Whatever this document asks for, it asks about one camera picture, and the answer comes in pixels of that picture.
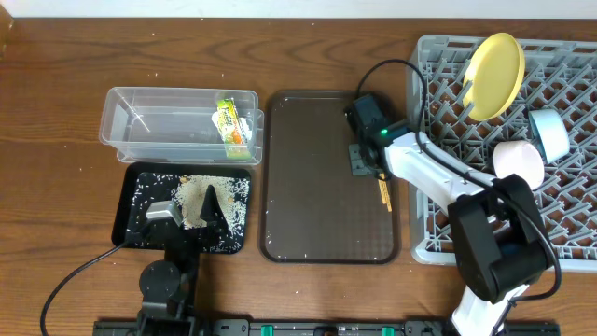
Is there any wooden chopstick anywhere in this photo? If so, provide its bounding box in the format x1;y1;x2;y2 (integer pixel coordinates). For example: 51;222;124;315
378;174;389;205
379;180;392;212

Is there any green snack wrapper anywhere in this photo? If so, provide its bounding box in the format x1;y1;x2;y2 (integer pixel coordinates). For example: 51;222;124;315
216;99;250;160

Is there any white tissue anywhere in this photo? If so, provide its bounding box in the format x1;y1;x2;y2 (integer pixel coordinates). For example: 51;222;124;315
211;112;253;145

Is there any yellow plate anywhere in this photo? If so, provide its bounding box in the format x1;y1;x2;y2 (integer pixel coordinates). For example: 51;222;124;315
463;33;526;121

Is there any pink bowl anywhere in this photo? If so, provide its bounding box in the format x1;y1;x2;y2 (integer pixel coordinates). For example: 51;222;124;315
493;140;545;189

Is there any blue bowl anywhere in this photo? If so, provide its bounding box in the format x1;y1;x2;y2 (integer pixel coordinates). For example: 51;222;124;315
529;109;570;164

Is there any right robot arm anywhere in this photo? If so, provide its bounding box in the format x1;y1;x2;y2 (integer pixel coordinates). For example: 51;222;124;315
350;119;557;335

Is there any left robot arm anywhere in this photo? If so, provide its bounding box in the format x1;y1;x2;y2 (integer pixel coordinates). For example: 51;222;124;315
133;186;229;336

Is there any black waste tray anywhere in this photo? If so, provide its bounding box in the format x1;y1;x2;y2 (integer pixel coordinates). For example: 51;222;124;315
111;162;251;255

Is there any clear plastic waste bin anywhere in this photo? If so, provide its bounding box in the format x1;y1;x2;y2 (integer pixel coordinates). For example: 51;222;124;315
99;87;265;165

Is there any grey dishwasher rack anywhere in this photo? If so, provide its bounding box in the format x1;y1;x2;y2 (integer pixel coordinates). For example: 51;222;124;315
406;35;596;273

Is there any dark brown serving tray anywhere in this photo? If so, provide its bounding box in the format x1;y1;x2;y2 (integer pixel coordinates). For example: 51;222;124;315
259;91;401;264

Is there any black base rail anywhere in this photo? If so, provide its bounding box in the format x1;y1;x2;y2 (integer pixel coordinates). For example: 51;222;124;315
91;318;561;336

